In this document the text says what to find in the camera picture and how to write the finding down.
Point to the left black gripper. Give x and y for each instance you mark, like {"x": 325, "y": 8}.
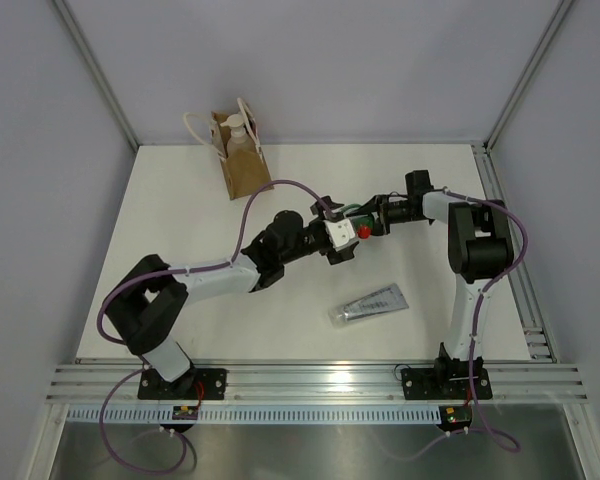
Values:
{"x": 321, "y": 208}

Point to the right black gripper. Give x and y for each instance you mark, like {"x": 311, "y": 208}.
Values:
{"x": 382, "y": 225}

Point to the green dish soap bottle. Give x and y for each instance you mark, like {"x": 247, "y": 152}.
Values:
{"x": 362, "y": 219}

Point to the beige pump bottle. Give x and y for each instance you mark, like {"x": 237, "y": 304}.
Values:
{"x": 240, "y": 140}

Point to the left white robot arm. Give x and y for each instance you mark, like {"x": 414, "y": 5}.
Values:
{"x": 145, "y": 305}

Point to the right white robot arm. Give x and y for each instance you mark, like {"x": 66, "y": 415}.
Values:
{"x": 479, "y": 251}

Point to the burlap watermelon canvas bag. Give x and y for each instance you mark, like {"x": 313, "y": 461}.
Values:
{"x": 243, "y": 172}

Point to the silver squeeze tube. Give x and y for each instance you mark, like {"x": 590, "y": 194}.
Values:
{"x": 385, "y": 300}

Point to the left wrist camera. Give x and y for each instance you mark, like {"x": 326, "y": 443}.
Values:
{"x": 341, "y": 233}

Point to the white slotted cable duct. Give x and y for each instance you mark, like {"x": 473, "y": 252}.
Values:
{"x": 275, "y": 415}

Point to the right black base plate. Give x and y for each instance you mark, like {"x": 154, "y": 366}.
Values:
{"x": 423, "y": 384}

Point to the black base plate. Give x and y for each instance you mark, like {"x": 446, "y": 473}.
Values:
{"x": 209, "y": 383}
{"x": 423, "y": 384}

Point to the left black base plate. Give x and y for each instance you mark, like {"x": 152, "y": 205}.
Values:
{"x": 209, "y": 383}

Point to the right aluminium frame post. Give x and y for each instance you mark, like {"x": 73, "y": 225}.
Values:
{"x": 538, "y": 54}

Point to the aluminium frame post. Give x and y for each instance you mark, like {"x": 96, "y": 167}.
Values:
{"x": 78, "y": 38}
{"x": 538, "y": 54}

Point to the aluminium mounting rail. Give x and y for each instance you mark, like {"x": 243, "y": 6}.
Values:
{"x": 511, "y": 383}

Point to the left aluminium frame post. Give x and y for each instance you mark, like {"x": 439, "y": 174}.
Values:
{"x": 78, "y": 38}

